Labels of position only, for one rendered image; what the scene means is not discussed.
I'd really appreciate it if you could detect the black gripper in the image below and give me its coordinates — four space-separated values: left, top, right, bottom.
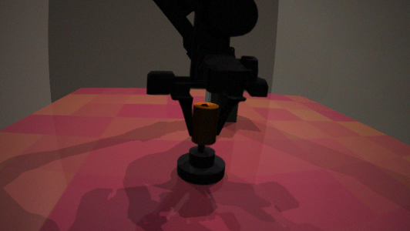
146 38 268 136

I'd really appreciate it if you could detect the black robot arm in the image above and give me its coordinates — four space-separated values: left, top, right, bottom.
153 0 258 93

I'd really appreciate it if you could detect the orange knob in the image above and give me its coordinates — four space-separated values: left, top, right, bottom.
191 102 219 146

